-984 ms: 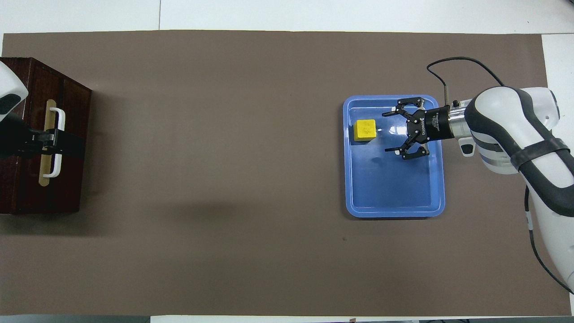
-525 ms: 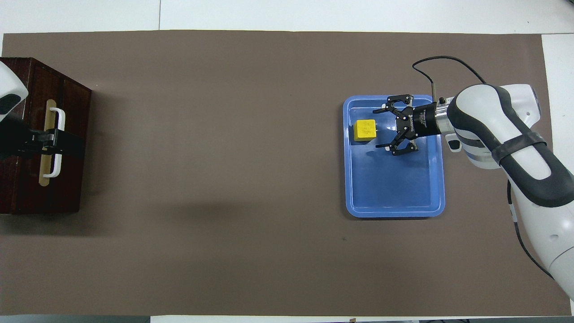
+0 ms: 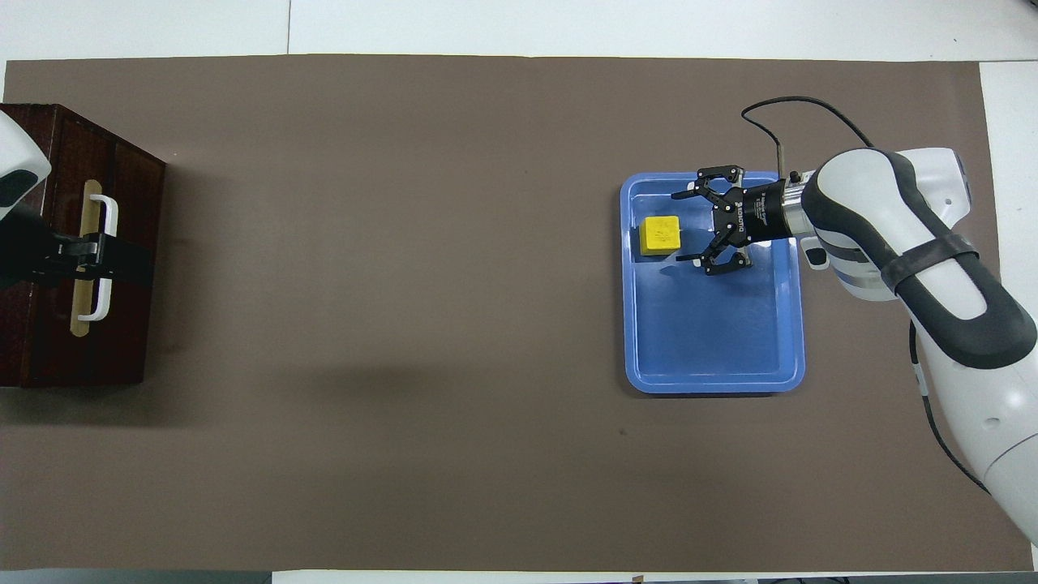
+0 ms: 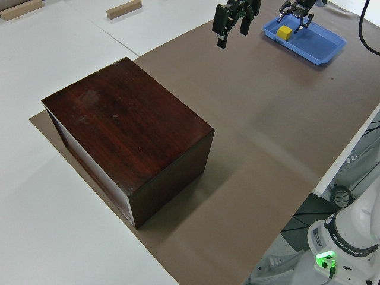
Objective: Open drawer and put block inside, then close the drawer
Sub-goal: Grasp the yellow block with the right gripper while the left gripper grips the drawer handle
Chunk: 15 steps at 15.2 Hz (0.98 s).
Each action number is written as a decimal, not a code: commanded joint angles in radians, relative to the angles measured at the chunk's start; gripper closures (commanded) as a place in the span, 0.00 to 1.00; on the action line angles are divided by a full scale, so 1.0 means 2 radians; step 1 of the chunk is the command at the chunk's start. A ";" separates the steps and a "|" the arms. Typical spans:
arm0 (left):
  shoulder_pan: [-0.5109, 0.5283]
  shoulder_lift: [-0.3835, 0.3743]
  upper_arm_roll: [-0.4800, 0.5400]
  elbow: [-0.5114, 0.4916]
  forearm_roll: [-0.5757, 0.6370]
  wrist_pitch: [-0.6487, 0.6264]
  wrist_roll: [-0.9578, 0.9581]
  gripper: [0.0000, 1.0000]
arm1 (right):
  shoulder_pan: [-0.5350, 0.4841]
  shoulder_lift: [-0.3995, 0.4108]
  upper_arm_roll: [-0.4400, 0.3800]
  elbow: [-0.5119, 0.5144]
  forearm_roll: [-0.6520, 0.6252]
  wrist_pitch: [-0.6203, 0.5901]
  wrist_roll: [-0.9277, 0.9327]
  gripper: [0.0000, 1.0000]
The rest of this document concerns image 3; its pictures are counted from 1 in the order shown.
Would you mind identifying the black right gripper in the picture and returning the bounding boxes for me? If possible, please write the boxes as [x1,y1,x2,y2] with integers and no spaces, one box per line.
[671,165,794,277]

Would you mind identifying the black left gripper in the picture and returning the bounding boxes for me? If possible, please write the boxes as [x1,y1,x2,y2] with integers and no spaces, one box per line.
[0,203,112,286]

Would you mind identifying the white drawer handle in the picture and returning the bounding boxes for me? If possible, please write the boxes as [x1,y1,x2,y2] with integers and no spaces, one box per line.
[77,195,119,323]

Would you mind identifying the yellow cube block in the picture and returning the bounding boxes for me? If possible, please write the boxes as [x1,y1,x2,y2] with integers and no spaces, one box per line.
[638,215,682,260]

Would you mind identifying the dark wooden drawer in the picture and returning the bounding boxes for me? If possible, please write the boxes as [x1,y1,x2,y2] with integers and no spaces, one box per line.
[55,105,116,387]

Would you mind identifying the dark wooden drawer cabinet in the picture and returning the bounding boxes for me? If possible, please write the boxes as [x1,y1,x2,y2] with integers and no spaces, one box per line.
[0,104,167,389]

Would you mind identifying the blue plastic tray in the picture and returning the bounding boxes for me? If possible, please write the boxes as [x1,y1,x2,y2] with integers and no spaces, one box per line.
[620,170,806,396]

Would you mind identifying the brown table mat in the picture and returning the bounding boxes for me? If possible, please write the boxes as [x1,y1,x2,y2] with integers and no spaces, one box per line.
[0,54,1035,573]

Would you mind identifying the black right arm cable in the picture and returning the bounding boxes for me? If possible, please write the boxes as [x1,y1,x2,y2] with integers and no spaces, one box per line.
[740,97,992,494]

